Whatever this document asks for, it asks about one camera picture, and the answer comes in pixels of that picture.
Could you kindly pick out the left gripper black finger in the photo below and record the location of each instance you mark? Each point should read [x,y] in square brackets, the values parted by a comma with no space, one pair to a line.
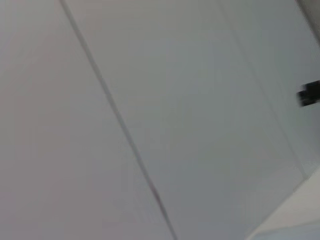
[310,93]

